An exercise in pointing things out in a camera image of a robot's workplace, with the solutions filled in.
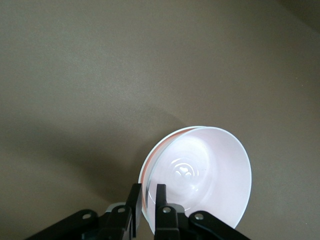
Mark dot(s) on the pink bowl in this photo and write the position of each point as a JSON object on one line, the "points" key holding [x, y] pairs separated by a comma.
{"points": [[212, 162]]}

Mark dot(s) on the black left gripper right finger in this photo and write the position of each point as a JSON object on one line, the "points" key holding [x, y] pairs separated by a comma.
{"points": [[167, 225]]}

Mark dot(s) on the white bowl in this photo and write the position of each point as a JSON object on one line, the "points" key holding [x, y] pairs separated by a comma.
{"points": [[144, 170]]}

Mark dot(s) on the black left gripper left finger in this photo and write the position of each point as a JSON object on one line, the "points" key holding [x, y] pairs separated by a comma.
{"points": [[120, 225]]}

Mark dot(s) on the brown table cover sheet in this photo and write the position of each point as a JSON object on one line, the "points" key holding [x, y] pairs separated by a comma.
{"points": [[100, 75]]}

